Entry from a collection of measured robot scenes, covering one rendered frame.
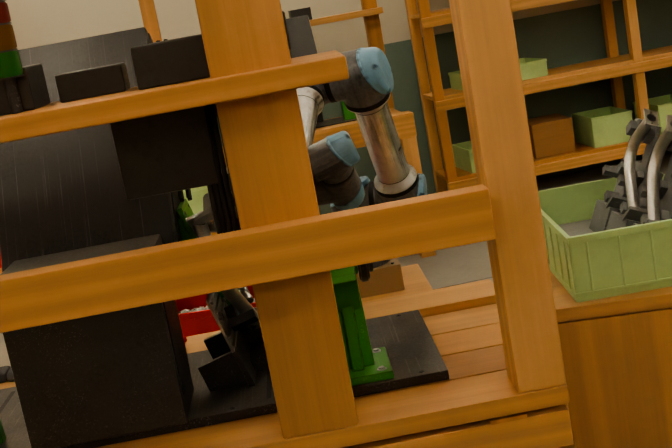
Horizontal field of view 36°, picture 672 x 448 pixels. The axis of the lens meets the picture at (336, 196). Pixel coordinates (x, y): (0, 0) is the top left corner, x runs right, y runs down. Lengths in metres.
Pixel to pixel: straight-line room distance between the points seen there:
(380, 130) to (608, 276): 0.68
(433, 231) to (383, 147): 0.85
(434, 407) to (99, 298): 0.63
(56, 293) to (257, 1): 0.60
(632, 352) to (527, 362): 0.82
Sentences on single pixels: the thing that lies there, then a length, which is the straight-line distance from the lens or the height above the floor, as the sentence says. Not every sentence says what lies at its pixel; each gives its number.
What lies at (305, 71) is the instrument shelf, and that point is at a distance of 1.75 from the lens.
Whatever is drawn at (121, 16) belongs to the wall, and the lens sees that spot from 7.78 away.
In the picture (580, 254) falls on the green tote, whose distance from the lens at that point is 2.67.
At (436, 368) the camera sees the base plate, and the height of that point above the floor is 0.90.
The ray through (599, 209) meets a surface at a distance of 3.12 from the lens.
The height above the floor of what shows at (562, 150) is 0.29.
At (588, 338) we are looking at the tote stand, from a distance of 2.70.
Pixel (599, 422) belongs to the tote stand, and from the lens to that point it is 2.79.
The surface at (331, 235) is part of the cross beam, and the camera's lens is 1.78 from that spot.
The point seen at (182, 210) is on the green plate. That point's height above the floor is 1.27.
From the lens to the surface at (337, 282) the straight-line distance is 1.98.
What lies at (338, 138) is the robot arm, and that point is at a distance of 2.13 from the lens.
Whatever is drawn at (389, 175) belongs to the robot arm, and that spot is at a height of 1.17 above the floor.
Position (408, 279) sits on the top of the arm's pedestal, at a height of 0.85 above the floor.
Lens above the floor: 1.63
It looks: 10 degrees down
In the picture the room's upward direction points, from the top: 10 degrees counter-clockwise
